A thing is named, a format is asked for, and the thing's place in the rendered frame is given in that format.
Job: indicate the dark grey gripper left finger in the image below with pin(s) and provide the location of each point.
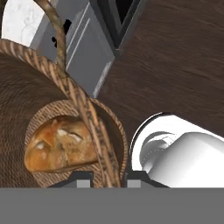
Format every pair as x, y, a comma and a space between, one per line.
71, 178

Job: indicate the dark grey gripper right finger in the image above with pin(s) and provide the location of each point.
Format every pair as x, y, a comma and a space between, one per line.
136, 176

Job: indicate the brown woven wicker basket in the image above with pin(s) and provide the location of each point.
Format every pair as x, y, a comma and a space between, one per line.
17, 96

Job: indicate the golden brown bread loaf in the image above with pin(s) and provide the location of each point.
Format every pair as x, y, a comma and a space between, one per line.
58, 145

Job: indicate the white rounded cylinder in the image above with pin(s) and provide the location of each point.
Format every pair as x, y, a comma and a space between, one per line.
189, 157

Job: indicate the grey metal appliance, dark window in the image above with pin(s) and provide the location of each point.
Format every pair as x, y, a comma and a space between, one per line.
87, 55

